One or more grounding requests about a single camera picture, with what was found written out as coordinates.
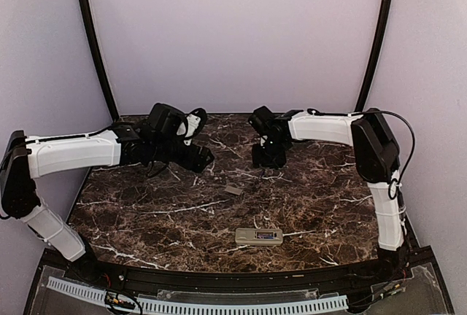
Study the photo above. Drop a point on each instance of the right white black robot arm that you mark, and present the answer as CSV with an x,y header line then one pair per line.
x,y
375,147

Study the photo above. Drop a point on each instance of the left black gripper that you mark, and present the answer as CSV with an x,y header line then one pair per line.
x,y
200,163

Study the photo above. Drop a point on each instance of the right black frame post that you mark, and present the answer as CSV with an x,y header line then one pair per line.
x,y
384,11

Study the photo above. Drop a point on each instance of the black frame post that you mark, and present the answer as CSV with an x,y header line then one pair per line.
x,y
90,31
384,11

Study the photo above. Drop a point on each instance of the grey battery cover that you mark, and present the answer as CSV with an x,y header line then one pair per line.
x,y
233,190

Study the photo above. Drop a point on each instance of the left black frame post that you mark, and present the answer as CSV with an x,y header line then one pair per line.
x,y
90,31

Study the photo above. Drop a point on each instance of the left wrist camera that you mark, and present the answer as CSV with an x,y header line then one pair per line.
x,y
191,125

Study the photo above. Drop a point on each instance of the blue battery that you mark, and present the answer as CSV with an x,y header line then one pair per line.
x,y
265,235
262,175

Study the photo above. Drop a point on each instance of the black front rail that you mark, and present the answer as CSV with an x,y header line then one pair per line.
x,y
353,278

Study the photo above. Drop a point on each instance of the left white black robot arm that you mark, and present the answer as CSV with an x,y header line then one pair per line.
x,y
165,136

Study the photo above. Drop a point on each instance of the white slotted cable duct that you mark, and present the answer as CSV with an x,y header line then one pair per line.
x,y
177,302

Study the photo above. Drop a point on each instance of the grey remote control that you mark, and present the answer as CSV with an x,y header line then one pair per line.
x,y
247,236

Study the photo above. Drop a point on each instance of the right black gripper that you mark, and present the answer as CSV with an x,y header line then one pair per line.
x,y
258,159

